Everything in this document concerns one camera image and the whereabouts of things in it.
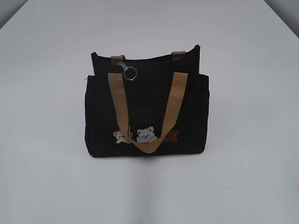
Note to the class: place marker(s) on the black canvas tote bag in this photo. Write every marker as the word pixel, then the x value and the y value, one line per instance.
pixel 147 84

